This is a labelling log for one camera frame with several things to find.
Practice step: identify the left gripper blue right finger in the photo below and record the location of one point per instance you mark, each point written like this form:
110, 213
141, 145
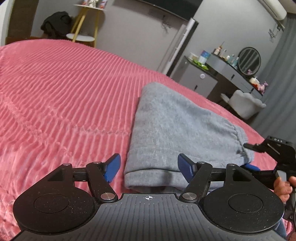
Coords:
198, 177

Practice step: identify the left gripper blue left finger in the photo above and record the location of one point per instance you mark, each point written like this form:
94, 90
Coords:
99, 177

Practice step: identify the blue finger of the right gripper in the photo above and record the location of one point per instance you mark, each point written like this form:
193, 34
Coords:
250, 167
250, 146

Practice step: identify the grey sweatpants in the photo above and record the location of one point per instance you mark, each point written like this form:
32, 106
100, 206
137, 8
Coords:
168, 124

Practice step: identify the black clothing pile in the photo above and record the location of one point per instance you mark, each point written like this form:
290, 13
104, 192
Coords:
57, 26

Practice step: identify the person right hand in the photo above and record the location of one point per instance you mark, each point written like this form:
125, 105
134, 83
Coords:
283, 189

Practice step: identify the grey curtain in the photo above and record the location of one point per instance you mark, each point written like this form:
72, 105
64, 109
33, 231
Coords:
278, 118

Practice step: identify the white upholstered stool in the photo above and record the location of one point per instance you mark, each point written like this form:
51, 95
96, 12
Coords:
244, 104

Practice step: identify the grey vanity desk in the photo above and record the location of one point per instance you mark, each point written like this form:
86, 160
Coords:
223, 69

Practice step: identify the pink ribbed bedspread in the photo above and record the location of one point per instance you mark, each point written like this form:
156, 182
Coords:
62, 101

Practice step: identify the round black mirror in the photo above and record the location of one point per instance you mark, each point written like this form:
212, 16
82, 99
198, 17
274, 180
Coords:
249, 61

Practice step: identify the grey dresser cabinet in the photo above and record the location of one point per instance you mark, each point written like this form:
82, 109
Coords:
195, 79

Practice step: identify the blue white box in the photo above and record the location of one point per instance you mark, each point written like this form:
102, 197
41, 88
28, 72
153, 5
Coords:
204, 57

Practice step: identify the white standing fan column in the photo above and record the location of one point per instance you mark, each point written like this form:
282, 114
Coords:
180, 47

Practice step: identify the white air conditioner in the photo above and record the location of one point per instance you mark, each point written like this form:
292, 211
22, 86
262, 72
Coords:
275, 8

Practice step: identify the yellow legged side table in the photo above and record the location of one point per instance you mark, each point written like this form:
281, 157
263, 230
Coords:
86, 24

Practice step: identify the wall mounted black television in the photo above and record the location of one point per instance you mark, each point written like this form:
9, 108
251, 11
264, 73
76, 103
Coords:
184, 9

